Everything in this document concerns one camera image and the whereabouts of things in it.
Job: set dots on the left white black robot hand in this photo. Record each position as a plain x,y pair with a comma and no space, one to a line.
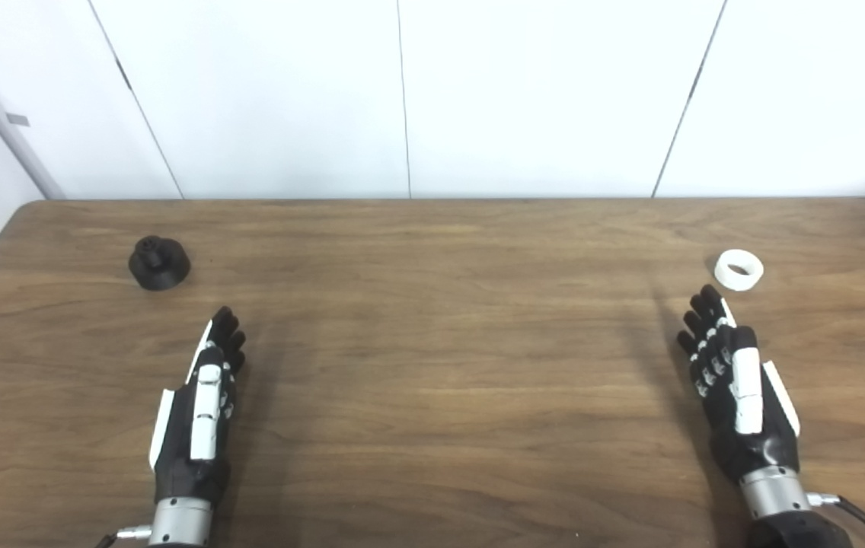
205,411

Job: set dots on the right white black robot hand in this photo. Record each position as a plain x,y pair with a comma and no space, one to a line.
746,396

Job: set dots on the round black part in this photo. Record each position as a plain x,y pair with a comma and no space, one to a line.
159,264

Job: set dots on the small grey wall clip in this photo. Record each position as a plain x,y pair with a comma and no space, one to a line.
17,119

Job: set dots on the grey wall corner trim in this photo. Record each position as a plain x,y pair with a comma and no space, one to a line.
2,114

